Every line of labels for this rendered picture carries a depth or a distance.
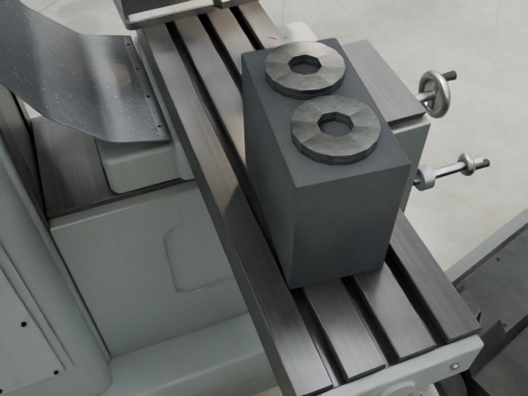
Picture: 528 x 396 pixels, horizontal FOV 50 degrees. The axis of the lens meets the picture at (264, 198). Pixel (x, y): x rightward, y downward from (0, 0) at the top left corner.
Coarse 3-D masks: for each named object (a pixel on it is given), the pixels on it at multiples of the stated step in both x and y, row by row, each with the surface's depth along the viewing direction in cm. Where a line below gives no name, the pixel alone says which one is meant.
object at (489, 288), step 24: (504, 240) 119; (480, 264) 115; (504, 264) 114; (456, 288) 110; (480, 288) 110; (504, 288) 110; (480, 312) 101; (504, 312) 107; (480, 336) 102; (504, 336) 104; (480, 360) 102; (504, 360) 103; (480, 384) 100; (504, 384) 100
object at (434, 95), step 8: (424, 72) 136; (432, 72) 133; (448, 72) 133; (424, 80) 137; (432, 80) 135; (440, 80) 131; (448, 80) 133; (408, 88) 132; (424, 88) 139; (432, 88) 135; (440, 88) 131; (448, 88) 131; (416, 96) 134; (424, 96) 134; (432, 96) 135; (440, 96) 133; (448, 96) 131; (424, 104) 140; (432, 104) 137; (440, 104) 134; (448, 104) 132; (432, 112) 137; (440, 112) 134
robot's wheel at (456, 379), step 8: (456, 376) 100; (432, 384) 101; (440, 384) 99; (448, 384) 99; (456, 384) 100; (464, 384) 101; (416, 392) 111; (424, 392) 109; (432, 392) 106; (440, 392) 100; (448, 392) 99; (456, 392) 100; (464, 392) 101
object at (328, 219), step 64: (256, 64) 65; (320, 64) 63; (256, 128) 66; (320, 128) 58; (384, 128) 58; (256, 192) 76; (320, 192) 55; (384, 192) 57; (320, 256) 63; (384, 256) 67
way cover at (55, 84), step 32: (0, 0) 93; (0, 32) 85; (32, 32) 97; (64, 32) 106; (0, 64) 79; (32, 64) 89; (64, 64) 97; (96, 64) 104; (128, 64) 107; (32, 96) 83; (64, 96) 90; (96, 96) 97; (128, 96) 100; (96, 128) 90; (128, 128) 94; (160, 128) 96
